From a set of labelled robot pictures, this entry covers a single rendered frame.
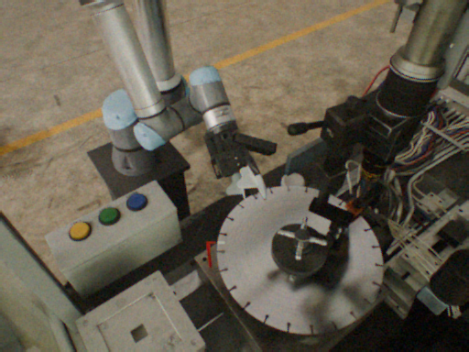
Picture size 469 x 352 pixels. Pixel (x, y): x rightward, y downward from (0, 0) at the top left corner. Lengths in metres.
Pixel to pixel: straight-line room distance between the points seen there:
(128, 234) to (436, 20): 0.69
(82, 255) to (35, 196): 1.46
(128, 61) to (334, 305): 0.66
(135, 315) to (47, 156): 1.83
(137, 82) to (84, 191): 1.39
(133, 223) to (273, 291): 0.36
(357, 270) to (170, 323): 0.37
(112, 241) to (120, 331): 0.20
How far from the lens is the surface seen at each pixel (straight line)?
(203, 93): 0.90
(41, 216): 2.20
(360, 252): 0.79
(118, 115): 1.05
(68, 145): 2.52
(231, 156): 0.86
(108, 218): 0.89
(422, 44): 0.57
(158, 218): 0.87
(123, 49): 0.87
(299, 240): 0.71
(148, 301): 0.78
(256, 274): 0.73
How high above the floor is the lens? 1.60
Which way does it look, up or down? 49 degrees down
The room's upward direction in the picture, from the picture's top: straight up
